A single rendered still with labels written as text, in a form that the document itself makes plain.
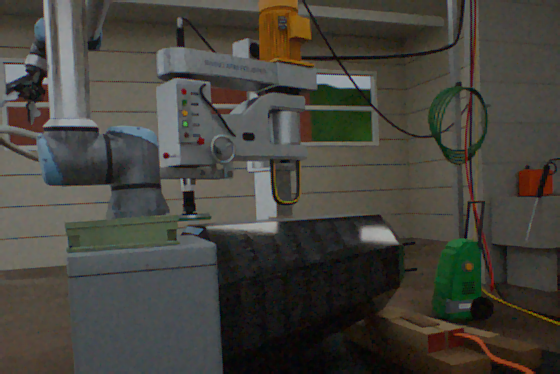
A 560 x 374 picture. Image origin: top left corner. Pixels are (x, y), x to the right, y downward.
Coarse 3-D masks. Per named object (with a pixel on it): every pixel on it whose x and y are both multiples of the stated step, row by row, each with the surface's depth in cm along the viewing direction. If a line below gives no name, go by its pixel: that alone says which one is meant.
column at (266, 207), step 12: (252, 96) 349; (264, 180) 347; (276, 180) 342; (288, 180) 354; (264, 192) 348; (288, 192) 354; (264, 204) 349; (276, 204) 343; (264, 216) 350; (276, 216) 343; (288, 216) 354
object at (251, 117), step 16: (272, 96) 270; (288, 96) 278; (240, 112) 263; (256, 112) 263; (224, 128) 251; (240, 128) 257; (256, 128) 264; (224, 144) 251; (240, 144) 257; (256, 144) 264; (272, 144) 272; (240, 160) 275; (256, 160) 281; (288, 160) 287; (224, 176) 254
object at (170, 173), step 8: (160, 168) 233; (168, 168) 235; (176, 168) 238; (184, 168) 241; (192, 168) 244; (200, 168) 247; (168, 176) 235; (176, 176) 238; (184, 176) 241; (192, 176) 244; (200, 176) 247; (208, 176) 250; (216, 176) 253
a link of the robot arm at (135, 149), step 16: (112, 128) 143; (128, 128) 142; (144, 128) 145; (112, 144) 140; (128, 144) 142; (144, 144) 144; (112, 160) 139; (128, 160) 141; (144, 160) 143; (112, 176) 141; (128, 176) 142; (144, 176) 143; (160, 176) 150
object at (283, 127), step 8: (272, 112) 283; (280, 112) 279; (288, 112) 280; (296, 112) 284; (272, 120) 282; (280, 120) 279; (288, 120) 279; (296, 120) 283; (272, 128) 282; (280, 128) 280; (288, 128) 280; (296, 128) 283; (272, 136) 283; (280, 136) 280; (288, 136) 280; (296, 136) 283; (280, 144) 281; (288, 144) 281; (296, 144) 284
